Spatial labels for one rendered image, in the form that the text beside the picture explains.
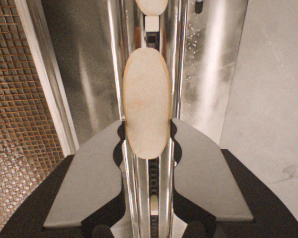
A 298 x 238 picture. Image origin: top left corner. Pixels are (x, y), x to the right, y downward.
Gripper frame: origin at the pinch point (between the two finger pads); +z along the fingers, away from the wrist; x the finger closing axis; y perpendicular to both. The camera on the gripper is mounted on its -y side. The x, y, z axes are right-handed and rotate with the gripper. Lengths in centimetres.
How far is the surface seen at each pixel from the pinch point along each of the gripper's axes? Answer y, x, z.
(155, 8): -7.9, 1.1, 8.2
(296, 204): 27.5, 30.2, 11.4
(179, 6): -8.0, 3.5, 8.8
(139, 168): 13.2, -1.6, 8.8
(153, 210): 20.8, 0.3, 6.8
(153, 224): 29.7, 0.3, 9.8
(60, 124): 2.1, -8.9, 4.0
